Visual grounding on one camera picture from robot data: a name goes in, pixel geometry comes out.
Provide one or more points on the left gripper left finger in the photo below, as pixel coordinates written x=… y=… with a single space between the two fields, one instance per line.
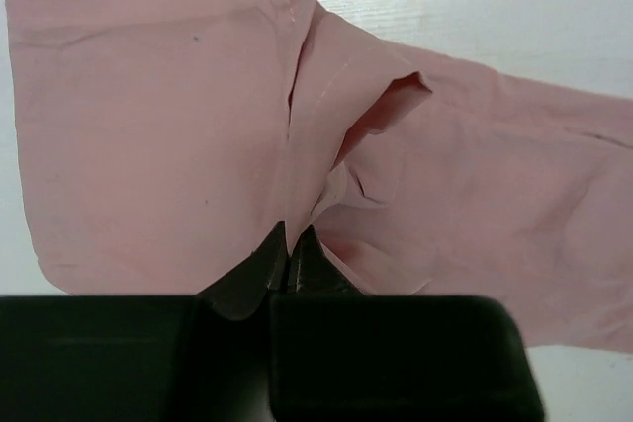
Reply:
x=200 y=357

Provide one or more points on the pink trousers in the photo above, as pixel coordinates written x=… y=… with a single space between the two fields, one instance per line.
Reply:
x=159 y=142

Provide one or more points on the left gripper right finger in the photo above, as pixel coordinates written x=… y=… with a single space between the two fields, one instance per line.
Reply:
x=339 y=355

